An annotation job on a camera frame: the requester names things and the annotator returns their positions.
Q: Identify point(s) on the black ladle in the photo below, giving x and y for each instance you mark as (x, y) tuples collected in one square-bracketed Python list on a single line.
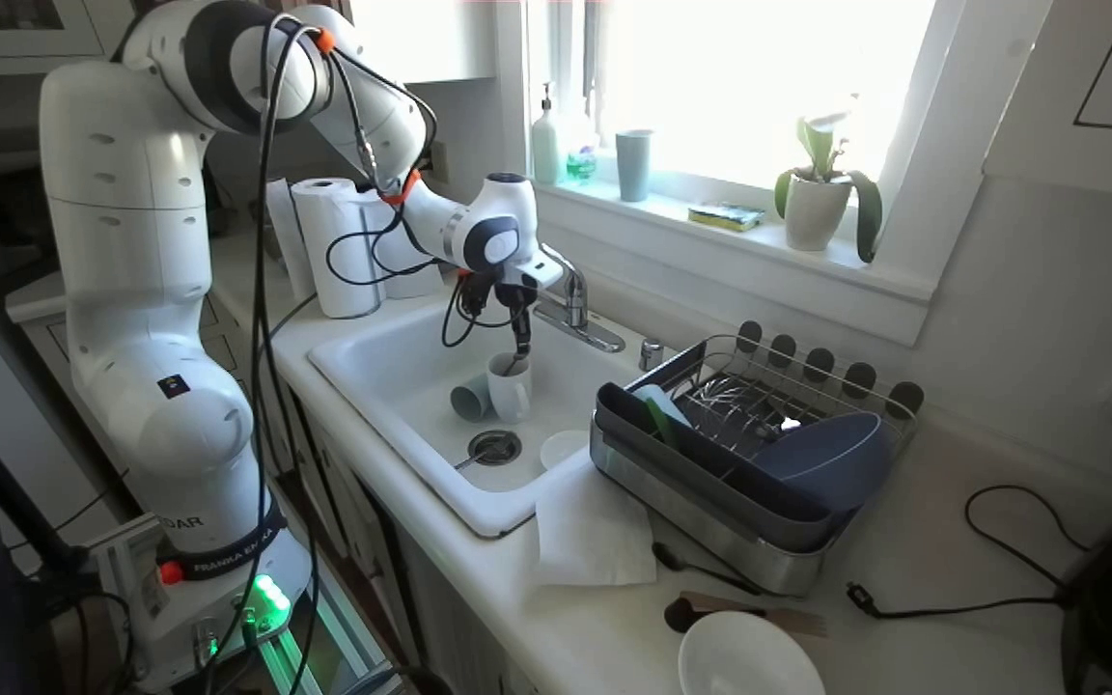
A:
[(713, 610)]

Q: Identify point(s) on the white paper towel sheet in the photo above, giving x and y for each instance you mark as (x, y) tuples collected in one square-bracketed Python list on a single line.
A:
[(592, 526)]

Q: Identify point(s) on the blue-grey tumbler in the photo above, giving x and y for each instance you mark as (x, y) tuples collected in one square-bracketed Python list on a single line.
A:
[(634, 166)]

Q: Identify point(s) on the white mug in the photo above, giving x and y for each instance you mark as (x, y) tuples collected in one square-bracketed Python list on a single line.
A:
[(509, 399)]

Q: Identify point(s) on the white bowl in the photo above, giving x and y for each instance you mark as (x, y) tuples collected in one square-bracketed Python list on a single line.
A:
[(746, 659)]

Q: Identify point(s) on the yellow green sponge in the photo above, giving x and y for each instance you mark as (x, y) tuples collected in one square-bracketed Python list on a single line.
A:
[(724, 217)]

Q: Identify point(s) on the metal sink drain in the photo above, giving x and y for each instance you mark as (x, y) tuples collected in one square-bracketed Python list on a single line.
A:
[(494, 444)]

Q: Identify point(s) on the small teal glass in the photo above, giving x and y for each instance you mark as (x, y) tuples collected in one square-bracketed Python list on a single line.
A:
[(581, 164)]

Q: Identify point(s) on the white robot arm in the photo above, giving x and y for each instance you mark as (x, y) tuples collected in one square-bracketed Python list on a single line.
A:
[(131, 257)]

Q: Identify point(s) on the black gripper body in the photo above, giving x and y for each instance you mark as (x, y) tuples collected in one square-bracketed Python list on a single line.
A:
[(494, 290)]

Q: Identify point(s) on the pale green kitchen utensil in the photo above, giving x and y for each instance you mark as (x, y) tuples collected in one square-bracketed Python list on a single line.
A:
[(666, 407)]

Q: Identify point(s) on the potted plant in white pot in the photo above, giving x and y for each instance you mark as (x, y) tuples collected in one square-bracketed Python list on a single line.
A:
[(821, 199)]

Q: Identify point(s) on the grey metal dish rack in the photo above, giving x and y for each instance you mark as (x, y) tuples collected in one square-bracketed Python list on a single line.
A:
[(713, 504)]

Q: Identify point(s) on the white paper towel roll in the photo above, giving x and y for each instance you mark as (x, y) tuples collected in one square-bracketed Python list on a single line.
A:
[(336, 254), (283, 237)]

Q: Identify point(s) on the chrome faucet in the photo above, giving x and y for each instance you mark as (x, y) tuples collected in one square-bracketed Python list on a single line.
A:
[(575, 312)]

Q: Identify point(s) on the white ceramic sink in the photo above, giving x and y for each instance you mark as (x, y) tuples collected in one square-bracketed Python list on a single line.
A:
[(415, 389)]

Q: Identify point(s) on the pale green soap bottle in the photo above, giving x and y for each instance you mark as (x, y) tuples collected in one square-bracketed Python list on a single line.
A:
[(545, 142)]

